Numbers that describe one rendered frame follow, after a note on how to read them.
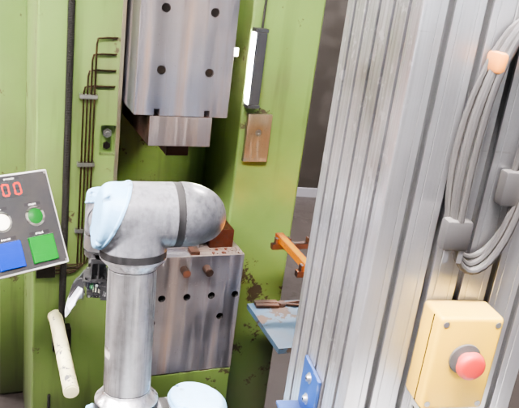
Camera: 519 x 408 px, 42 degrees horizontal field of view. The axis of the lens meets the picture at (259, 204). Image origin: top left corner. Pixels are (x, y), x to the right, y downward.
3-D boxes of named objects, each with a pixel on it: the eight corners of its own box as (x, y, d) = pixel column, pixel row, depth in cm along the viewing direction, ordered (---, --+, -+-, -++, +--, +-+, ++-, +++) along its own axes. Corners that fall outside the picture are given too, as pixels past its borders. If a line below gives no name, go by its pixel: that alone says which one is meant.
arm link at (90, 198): (87, 196, 155) (83, 184, 163) (85, 240, 159) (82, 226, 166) (121, 196, 158) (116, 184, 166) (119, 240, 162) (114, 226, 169)
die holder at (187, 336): (230, 367, 243) (244, 253, 228) (125, 378, 228) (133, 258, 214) (188, 294, 291) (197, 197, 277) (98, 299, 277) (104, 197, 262)
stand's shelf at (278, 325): (386, 343, 229) (387, 338, 229) (278, 354, 214) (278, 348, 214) (345, 301, 255) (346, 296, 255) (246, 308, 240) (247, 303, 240)
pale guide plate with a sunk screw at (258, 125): (266, 162, 239) (273, 115, 234) (243, 161, 236) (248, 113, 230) (264, 160, 241) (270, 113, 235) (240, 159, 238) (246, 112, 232)
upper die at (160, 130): (209, 146, 216) (212, 117, 213) (147, 146, 209) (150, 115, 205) (176, 115, 252) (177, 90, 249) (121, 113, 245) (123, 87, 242)
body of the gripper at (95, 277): (80, 302, 164) (82, 257, 160) (82, 286, 172) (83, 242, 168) (112, 303, 166) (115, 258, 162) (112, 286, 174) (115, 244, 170)
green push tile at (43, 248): (59, 258, 194) (53, 232, 194) (35, 263, 188) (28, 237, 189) (56, 259, 195) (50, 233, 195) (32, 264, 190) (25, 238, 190)
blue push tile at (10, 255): (27, 265, 187) (20, 239, 187) (1, 271, 181) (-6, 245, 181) (24, 266, 188) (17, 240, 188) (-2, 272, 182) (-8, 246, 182)
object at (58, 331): (80, 399, 196) (81, 383, 194) (61, 401, 194) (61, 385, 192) (63, 322, 234) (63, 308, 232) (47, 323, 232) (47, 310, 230)
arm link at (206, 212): (247, 178, 119) (180, 204, 164) (186, 177, 115) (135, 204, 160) (248, 244, 118) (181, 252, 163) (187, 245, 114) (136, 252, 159)
